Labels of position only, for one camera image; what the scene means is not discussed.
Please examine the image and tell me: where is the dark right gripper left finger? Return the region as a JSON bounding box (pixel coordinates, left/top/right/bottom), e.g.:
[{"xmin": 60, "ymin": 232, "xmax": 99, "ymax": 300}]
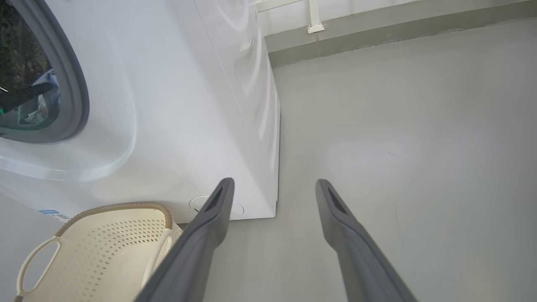
[{"xmin": 134, "ymin": 178, "xmax": 235, "ymax": 302}]

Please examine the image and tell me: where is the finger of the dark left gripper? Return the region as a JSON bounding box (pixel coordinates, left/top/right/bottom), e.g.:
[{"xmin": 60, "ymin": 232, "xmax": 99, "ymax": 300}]
[{"xmin": 0, "ymin": 83, "xmax": 55, "ymax": 113}]

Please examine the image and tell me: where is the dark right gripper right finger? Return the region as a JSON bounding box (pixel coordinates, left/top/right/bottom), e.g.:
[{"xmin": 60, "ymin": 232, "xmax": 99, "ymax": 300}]
[{"xmin": 315, "ymin": 179, "xmax": 418, "ymax": 302}]

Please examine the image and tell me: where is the plain blue garment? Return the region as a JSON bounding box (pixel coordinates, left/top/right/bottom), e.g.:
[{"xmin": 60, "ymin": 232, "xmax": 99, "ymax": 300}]
[{"xmin": 23, "ymin": 69, "xmax": 61, "ymax": 124}]

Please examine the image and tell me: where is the white front-load washing machine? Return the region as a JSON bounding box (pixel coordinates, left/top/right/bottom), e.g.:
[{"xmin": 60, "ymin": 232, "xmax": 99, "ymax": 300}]
[{"xmin": 0, "ymin": 0, "xmax": 281, "ymax": 223}]

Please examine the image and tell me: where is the round white filter cover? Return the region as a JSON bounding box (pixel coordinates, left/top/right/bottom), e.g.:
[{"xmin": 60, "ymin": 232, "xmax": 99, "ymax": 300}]
[{"xmin": 189, "ymin": 195, "xmax": 244, "ymax": 219}]

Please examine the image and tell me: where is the cream perforated laundry basket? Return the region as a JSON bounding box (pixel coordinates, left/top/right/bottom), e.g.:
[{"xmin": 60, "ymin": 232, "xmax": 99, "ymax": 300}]
[{"xmin": 15, "ymin": 202, "xmax": 184, "ymax": 302}]

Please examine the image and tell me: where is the blue energy label sticker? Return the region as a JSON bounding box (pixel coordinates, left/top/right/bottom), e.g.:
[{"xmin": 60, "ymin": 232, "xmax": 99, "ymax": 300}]
[{"xmin": 39, "ymin": 209, "xmax": 70, "ymax": 222}]

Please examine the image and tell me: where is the white metal railing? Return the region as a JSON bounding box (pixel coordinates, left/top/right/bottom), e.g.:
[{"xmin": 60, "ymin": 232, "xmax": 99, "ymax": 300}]
[{"xmin": 256, "ymin": 0, "xmax": 326, "ymax": 34}]

